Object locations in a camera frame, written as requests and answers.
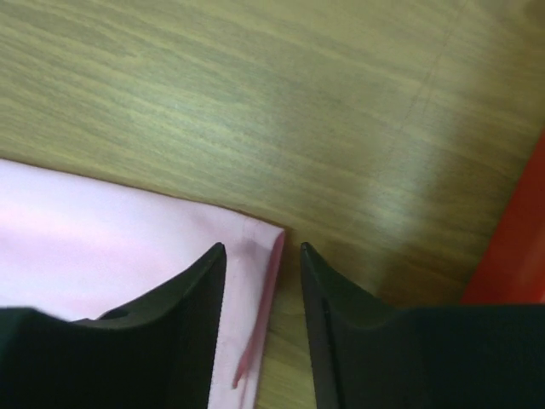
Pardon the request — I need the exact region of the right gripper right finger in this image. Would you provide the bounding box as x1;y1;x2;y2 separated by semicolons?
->
301;243;400;408

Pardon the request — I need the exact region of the light pink t-shirt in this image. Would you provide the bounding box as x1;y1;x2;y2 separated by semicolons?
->
1;160;284;408

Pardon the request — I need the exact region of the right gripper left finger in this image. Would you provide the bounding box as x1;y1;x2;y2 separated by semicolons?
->
72;243;226;408

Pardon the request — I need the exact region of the red plastic bin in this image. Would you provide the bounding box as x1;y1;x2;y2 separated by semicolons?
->
461;136;545;304

